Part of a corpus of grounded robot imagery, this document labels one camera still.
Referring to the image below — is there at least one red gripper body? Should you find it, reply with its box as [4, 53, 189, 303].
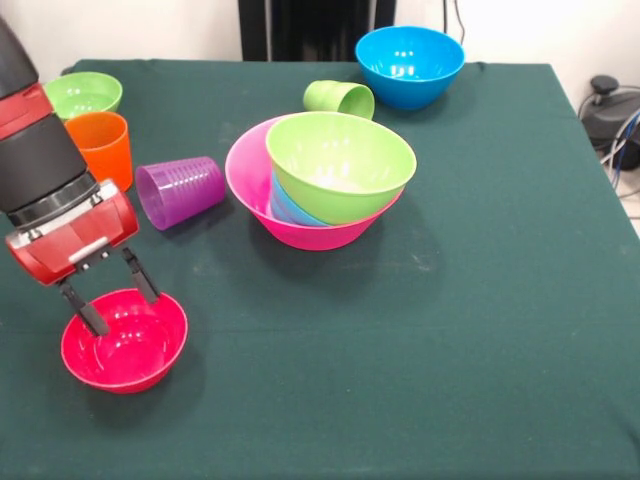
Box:
[4, 179, 141, 287]

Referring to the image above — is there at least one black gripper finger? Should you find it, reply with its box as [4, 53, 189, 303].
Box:
[121, 246, 162, 306]
[56, 279, 111, 338]

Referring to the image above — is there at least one small magenta bowl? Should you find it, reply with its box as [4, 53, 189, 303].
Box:
[60, 288, 190, 395]

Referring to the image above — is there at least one purple cup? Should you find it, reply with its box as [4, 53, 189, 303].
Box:
[134, 155, 227, 232]

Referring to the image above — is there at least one small green bowl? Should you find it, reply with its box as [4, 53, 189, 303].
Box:
[42, 71, 124, 121]

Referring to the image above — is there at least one large pink bowl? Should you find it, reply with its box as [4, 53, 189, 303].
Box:
[224, 115, 405, 252]

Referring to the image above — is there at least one small cyan bowl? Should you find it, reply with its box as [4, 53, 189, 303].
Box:
[268, 172, 331, 229]

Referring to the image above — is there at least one large green bowl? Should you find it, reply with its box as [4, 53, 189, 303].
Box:
[264, 111, 418, 227]

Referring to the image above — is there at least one green cup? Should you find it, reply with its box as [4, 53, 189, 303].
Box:
[302, 79, 376, 121]

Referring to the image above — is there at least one large blue bowl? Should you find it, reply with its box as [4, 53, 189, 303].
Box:
[354, 25, 467, 111]

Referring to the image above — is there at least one orange red cup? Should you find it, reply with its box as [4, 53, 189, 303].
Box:
[63, 110, 134, 194]

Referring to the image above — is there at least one dark green tablecloth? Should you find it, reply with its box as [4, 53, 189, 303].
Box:
[0, 58, 640, 480]

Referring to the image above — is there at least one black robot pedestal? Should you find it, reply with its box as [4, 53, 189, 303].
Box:
[238, 0, 399, 62]

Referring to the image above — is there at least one tangle of cables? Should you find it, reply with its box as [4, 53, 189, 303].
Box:
[599, 107, 640, 221]

